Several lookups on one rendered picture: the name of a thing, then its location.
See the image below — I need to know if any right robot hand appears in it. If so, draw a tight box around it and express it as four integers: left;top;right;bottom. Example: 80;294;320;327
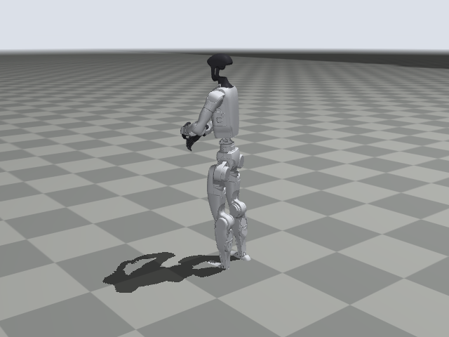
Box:
186;125;209;151

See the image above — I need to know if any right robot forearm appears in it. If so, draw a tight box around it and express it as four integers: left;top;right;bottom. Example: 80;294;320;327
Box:
205;121;213;135

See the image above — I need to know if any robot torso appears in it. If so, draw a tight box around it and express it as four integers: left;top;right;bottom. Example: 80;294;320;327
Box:
211;84;240;170

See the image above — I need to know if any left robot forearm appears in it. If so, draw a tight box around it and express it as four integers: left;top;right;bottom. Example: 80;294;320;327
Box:
180;121;197;136

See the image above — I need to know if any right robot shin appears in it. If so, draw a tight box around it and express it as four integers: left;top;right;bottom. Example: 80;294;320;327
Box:
229;202;248;257

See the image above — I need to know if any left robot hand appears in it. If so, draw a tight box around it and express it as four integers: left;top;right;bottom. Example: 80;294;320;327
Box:
180;122;191;140

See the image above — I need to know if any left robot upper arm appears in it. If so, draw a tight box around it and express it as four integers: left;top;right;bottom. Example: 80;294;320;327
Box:
192;91;225;136

